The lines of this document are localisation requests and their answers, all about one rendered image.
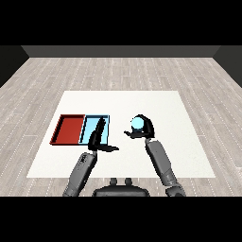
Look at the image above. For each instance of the light blue shallow open box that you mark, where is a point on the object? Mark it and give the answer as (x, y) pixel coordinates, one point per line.
(92, 127)

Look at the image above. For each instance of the small blue can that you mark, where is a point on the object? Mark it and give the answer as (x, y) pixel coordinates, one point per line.
(137, 123)

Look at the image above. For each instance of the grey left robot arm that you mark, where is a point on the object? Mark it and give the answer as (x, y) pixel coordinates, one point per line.
(81, 172)

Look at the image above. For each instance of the dark grey robot body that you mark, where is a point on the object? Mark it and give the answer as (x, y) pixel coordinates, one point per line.
(121, 190)

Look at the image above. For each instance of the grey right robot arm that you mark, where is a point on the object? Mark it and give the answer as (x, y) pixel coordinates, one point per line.
(162, 164)

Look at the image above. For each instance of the red shallow open box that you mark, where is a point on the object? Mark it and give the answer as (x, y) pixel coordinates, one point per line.
(68, 129)

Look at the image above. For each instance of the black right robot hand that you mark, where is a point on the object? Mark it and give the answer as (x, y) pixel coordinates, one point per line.
(147, 129)

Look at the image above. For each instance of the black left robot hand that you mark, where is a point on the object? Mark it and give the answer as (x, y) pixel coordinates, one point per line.
(95, 138)

